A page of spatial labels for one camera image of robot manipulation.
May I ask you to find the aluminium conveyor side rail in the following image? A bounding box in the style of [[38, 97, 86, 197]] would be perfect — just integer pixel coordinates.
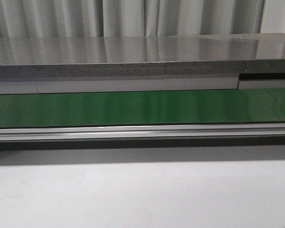
[[0, 123, 285, 142]]

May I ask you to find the green conveyor belt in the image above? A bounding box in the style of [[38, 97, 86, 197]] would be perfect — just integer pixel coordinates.
[[0, 88, 285, 128]]

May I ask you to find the white pleated curtain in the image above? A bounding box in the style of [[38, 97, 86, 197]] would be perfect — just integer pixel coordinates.
[[0, 0, 285, 38]]

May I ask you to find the grey speckled stone counter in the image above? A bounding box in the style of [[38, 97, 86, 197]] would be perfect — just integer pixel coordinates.
[[0, 34, 285, 80]]

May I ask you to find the grey cabinet panel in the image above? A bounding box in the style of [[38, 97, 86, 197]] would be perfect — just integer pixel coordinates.
[[0, 73, 285, 95]]

